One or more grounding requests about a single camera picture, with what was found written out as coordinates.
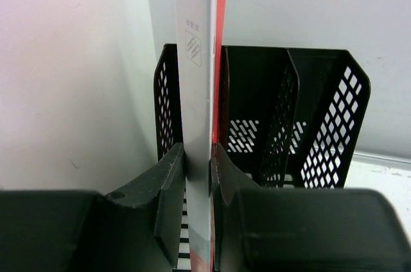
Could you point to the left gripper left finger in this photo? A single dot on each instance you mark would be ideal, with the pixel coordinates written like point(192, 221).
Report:
point(134, 228)

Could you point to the metal front rail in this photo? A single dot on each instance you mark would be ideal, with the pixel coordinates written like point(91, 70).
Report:
point(382, 160)

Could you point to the black mesh file rack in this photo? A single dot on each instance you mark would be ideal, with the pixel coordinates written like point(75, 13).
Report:
point(290, 118)

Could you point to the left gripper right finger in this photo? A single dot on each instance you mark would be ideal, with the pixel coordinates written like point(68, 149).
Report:
point(295, 229)

